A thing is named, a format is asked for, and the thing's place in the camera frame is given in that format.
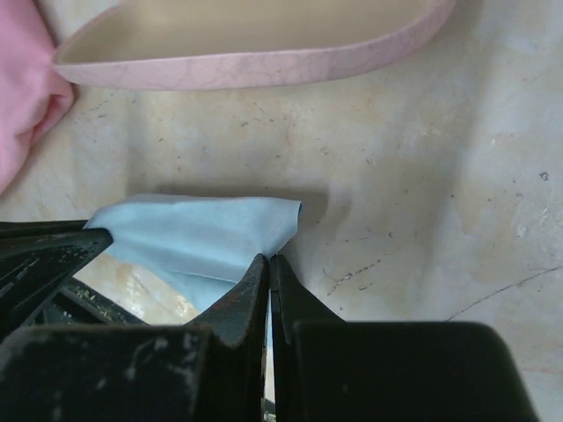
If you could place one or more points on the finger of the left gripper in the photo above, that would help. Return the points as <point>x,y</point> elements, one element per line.
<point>37,259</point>

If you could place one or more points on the light blue cleaning cloth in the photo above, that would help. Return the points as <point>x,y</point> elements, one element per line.
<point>200,246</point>

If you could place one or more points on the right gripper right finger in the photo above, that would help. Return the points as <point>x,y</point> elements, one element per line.
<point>329,369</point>

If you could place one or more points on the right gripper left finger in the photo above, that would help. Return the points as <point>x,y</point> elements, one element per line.
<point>211,369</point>

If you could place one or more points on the pink shirt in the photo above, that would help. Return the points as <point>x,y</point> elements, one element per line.
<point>34,97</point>

